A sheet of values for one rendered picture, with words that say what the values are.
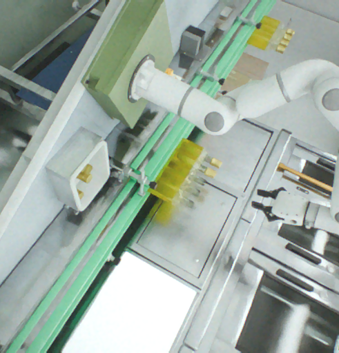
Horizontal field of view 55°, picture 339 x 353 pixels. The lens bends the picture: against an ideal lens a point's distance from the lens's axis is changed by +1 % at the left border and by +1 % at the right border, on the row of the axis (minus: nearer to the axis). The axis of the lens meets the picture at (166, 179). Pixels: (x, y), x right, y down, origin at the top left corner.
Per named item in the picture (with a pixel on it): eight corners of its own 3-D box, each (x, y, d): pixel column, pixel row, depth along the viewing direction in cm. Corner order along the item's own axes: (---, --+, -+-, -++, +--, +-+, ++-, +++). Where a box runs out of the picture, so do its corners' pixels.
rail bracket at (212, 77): (194, 75, 144) (221, 87, 141) (197, 61, 137) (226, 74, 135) (197, 69, 145) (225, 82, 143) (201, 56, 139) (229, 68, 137)
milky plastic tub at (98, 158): (60, 202, 110) (81, 214, 109) (44, 167, 91) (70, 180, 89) (90, 165, 119) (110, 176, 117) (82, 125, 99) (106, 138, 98)
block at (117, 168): (107, 177, 123) (123, 185, 121) (105, 164, 114) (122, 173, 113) (112, 170, 124) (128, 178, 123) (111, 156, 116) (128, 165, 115)
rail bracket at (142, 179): (123, 188, 123) (152, 203, 121) (122, 164, 109) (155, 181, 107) (128, 182, 125) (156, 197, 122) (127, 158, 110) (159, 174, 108)
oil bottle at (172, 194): (131, 183, 133) (177, 207, 129) (131, 176, 128) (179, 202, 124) (139, 173, 135) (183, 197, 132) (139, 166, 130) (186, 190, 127)
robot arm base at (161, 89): (122, 90, 93) (170, 114, 90) (142, 49, 91) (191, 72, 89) (137, 102, 108) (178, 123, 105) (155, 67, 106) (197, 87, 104)
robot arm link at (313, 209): (311, 234, 105) (302, 232, 106) (317, 212, 109) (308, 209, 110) (313, 222, 99) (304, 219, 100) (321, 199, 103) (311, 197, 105)
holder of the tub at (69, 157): (62, 207, 115) (80, 218, 114) (43, 165, 91) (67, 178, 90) (90, 172, 123) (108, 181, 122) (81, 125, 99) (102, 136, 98)
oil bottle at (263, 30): (237, 33, 188) (284, 52, 183) (240, 24, 183) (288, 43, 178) (241, 27, 190) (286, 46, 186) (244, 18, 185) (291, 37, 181)
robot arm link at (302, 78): (275, 79, 80) (338, 48, 73) (277, 67, 91) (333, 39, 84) (296, 127, 84) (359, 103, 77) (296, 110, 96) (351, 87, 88)
